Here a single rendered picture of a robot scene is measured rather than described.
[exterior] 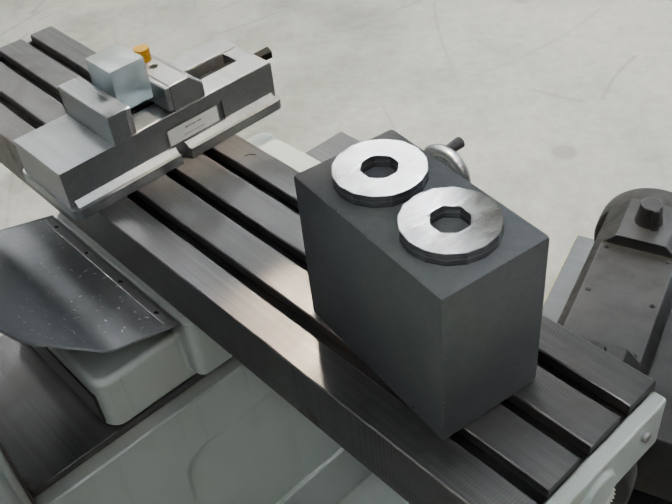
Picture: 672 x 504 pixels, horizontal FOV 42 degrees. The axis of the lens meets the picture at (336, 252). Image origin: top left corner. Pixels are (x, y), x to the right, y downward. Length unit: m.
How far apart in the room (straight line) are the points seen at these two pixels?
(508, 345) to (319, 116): 2.21
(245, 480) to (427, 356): 0.69
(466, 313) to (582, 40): 2.67
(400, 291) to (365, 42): 2.66
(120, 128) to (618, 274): 0.81
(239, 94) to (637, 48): 2.26
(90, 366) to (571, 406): 0.58
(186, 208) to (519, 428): 0.52
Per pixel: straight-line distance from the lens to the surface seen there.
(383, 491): 1.65
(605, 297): 1.43
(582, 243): 1.81
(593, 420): 0.86
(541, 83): 3.08
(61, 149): 1.17
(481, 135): 2.81
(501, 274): 0.73
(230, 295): 0.99
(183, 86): 1.18
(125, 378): 1.11
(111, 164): 1.16
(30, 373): 1.27
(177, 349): 1.13
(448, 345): 0.73
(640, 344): 1.37
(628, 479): 1.29
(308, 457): 1.49
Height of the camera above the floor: 1.58
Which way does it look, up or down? 41 degrees down
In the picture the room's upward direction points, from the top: 7 degrees counter-clockwise
